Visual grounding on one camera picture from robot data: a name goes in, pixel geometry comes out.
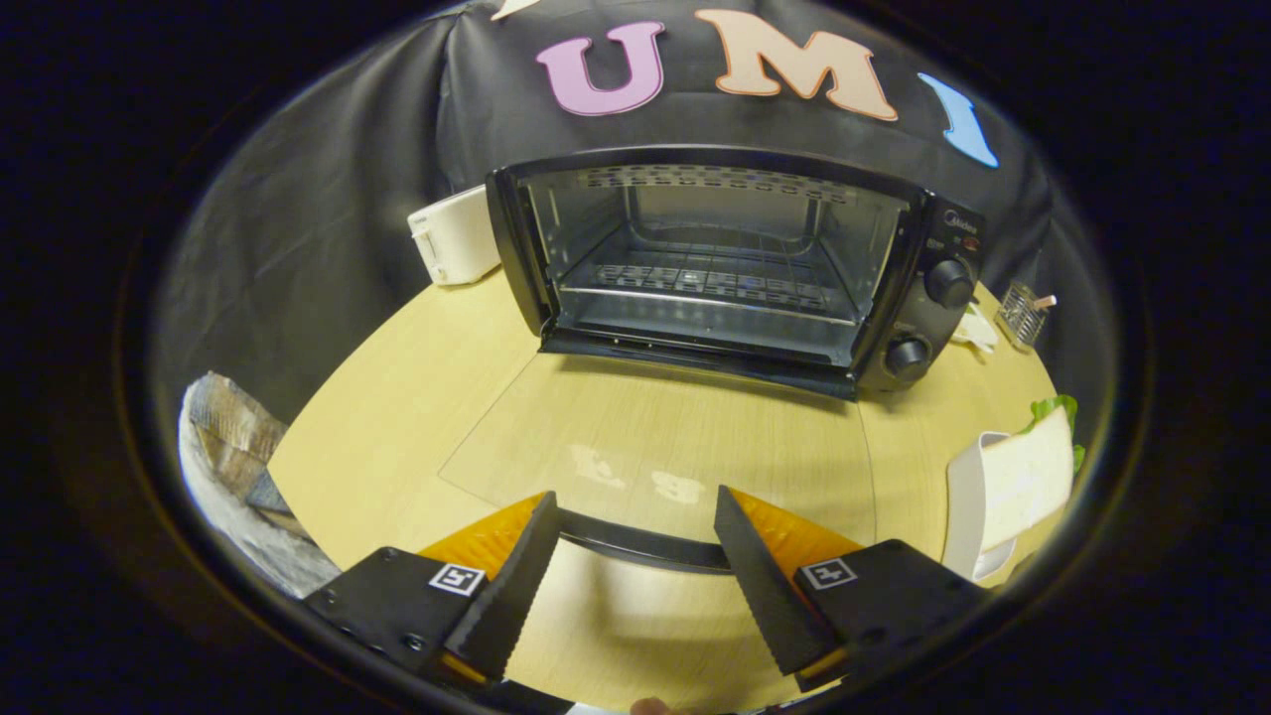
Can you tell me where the white divided seasoning dish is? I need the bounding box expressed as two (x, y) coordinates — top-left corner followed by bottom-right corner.
(951, 303), (1000, 355)

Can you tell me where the lettuce sandwich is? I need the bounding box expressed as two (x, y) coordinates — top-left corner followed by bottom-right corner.
(981, 394), (1085, 553)

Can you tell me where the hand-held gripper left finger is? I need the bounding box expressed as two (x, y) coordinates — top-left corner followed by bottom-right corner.
(303, 491), (560, 688)

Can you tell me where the white plastic sandwich rack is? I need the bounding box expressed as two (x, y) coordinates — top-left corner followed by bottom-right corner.
(942, 431), (1020, 583)

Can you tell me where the metal wire utensil holder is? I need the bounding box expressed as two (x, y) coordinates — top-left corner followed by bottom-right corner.
(995, 281), (1059, 350)

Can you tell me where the white plastic box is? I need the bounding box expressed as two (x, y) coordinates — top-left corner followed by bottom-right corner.
(407, 184), (503, 288)

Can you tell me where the black toaster oven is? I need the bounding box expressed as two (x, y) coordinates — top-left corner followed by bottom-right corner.
(437, 144), (990, 576)

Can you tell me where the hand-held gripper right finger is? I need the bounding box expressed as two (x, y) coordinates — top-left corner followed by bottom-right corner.
(713, 486), (986, 694)

